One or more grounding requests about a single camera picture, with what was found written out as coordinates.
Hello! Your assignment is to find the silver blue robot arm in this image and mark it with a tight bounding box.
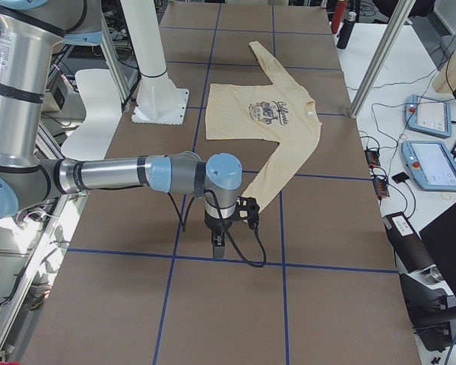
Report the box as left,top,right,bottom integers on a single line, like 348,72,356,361
0,1,242,259

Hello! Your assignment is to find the red bottle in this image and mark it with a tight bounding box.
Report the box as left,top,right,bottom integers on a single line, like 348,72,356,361
331,0,347,34

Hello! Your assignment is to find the cream long-sleeve printed shirt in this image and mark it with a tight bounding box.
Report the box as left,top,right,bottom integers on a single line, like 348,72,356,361
205,41,321,209

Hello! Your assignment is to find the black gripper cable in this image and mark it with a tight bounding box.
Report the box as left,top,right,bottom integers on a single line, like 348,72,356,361
166,189,268,268

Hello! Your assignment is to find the black cylinder with label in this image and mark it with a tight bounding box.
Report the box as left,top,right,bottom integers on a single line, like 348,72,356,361
382,211,434,272

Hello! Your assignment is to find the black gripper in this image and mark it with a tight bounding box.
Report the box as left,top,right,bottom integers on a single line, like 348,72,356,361
204,213,232,259

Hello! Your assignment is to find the far blue teach pendant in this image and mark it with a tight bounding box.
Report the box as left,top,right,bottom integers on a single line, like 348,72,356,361
405,94,452,138

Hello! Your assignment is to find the black water bottle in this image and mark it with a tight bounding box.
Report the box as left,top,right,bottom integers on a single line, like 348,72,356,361
337,11,357,49

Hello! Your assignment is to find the near blue teach pendant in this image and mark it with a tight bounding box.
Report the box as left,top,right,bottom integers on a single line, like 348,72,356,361
401,141,456,192

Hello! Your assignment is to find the white camera pedestal post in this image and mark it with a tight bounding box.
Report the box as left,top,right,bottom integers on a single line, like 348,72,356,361
121,0,189,125

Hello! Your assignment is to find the blue teach pendant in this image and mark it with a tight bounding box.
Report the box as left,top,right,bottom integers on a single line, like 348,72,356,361
405,94,452,138
401,141,456,192

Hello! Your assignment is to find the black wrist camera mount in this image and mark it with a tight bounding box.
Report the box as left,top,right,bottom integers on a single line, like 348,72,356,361
236,196,260,231

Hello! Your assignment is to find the aluminium frame post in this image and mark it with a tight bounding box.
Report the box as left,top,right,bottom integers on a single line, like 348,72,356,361
349,0,416,119

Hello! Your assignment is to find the white plastic chair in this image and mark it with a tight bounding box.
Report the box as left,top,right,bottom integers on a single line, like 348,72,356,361
62,69,122,160

